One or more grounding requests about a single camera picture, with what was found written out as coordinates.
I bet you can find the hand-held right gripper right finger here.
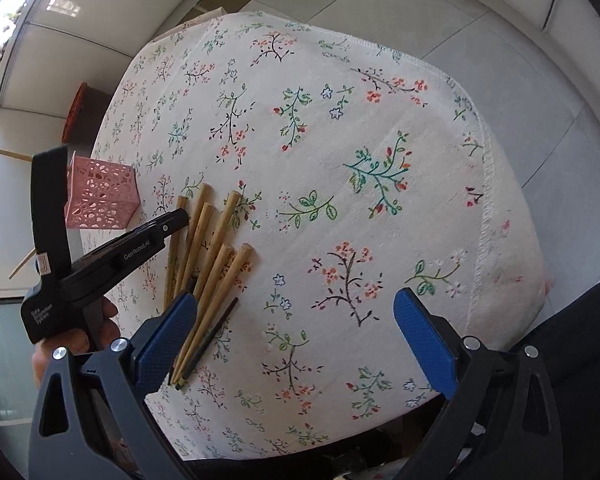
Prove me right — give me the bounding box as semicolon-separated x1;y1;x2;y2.
393;288;564;480

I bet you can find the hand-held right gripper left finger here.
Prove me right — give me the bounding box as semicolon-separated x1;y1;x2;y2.
27;292;198;480

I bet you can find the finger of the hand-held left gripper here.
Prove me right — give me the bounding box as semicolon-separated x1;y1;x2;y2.
92;210;191;282

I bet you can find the pink perforated basket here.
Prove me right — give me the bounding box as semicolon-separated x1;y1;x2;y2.
64;155;140;231

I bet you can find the pile of bamboo chopsticks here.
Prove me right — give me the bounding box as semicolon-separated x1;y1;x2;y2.
162;182;255;391

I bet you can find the person's left hand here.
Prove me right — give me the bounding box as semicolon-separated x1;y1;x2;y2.
32;299;124;387

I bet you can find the brown trash bin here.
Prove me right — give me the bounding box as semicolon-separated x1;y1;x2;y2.
62;81;112;143

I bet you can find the floral tablecloth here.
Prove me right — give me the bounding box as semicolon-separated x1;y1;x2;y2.
80;10;546;461

